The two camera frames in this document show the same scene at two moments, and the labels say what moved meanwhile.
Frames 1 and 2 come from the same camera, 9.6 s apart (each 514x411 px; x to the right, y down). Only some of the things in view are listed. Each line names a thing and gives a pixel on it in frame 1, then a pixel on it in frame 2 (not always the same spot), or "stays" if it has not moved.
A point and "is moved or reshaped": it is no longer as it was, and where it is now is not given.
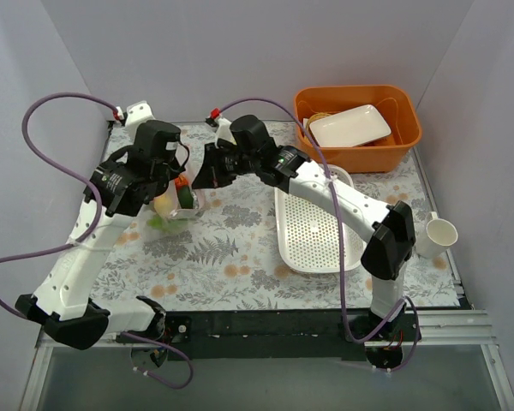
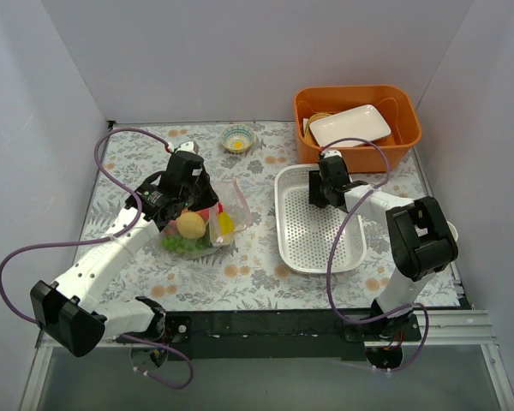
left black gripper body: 167,172 → 204,195
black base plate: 223,335 stays
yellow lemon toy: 163,205 is moved or reshaped
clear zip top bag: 180,201 is moved or reshaped
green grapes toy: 164,224 is moved or reshaped
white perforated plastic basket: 307,232 stays
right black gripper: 214,164 → 317,195
